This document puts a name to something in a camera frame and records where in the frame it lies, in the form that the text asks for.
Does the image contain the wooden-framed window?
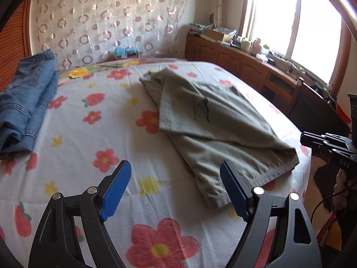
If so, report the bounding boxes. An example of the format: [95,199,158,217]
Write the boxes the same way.
[240,0,352,90]

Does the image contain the sheer circle-patterned curtain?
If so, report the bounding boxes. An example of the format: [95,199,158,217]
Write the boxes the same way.
[32,0,187,70]

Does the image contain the blue cloth bundle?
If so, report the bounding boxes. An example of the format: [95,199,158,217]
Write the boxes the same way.
[114,46,138,59]

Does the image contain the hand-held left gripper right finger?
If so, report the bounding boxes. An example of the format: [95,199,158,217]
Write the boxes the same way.
[220,160,320,268]

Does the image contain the person's right forearm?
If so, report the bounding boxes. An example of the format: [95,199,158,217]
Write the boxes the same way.
[336,174,357,253]

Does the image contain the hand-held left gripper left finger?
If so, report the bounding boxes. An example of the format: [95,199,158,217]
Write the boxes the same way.
[28,160,132,268]

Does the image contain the black cable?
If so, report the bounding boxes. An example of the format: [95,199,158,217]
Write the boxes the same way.
[311,191,339,221]

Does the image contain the grey-green t-shirt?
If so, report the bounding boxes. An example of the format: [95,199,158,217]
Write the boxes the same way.
[139,68,300,210]

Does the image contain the white floral bedsheet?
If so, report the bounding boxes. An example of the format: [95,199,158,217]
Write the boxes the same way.
[0,59,311,268]

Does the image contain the orange wooden wardrobe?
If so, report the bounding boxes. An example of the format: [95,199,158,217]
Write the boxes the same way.
[0,0,34,70]

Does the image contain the folded blue jeans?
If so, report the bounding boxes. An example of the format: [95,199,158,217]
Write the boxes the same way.
[0,49,60,159]

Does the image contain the yellow flowered blanket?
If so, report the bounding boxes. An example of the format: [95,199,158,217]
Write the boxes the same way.
[57,58,183,86]

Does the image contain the long wooden cabinet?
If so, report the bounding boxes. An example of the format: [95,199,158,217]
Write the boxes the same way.
[185,33,307,115]

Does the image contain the person's right hand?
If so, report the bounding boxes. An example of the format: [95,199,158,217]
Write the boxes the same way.
[334,170,349,201]

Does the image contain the cardboard box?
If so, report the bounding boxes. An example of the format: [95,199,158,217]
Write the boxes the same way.
[206,28,228,42]

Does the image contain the dark chair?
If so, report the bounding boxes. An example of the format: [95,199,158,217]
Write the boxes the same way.
[287,78,352,143]

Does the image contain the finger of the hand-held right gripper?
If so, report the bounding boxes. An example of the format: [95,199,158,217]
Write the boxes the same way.
[301,131,331,149]
[321,133,356,157]

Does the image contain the pink figurine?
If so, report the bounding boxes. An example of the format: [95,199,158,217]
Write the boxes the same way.
[250,38,263,56]

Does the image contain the dark cloth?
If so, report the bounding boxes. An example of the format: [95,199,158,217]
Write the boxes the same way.
[314,162,341,211]

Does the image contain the beige window curtain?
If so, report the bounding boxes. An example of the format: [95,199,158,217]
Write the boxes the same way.
[209,0,233,30]

